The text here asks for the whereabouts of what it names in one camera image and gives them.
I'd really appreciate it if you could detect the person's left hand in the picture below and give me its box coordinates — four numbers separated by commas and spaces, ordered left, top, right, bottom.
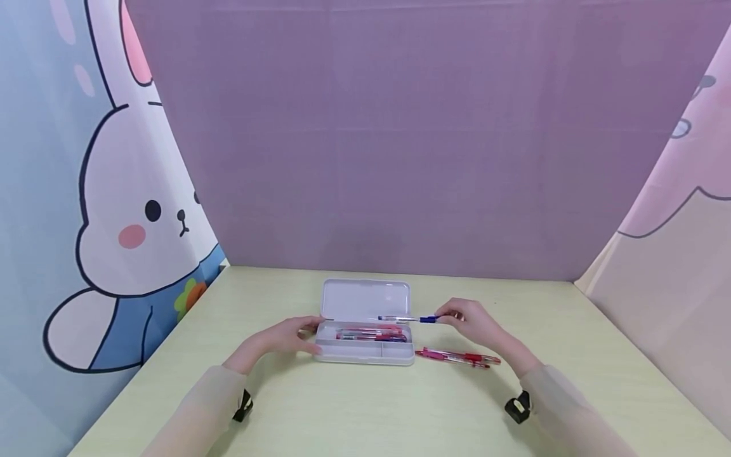
258, 315, 326, 356

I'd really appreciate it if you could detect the person's right hand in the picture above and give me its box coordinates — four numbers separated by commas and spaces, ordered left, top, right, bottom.
435, 298, 511, 351

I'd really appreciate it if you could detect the white plastic pencil case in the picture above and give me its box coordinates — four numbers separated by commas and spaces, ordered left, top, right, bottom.
313, 279, 416, 367

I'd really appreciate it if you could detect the person's right forearm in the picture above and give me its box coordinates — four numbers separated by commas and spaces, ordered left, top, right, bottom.
496, 335, 640, 457

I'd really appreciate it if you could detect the person's left forearm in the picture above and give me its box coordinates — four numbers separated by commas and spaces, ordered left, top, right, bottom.
138, 343, 269, 457

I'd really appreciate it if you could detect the black wrist band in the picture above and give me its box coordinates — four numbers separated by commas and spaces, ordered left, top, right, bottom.
504, 390, 532, 425
232, 389, 254, 423

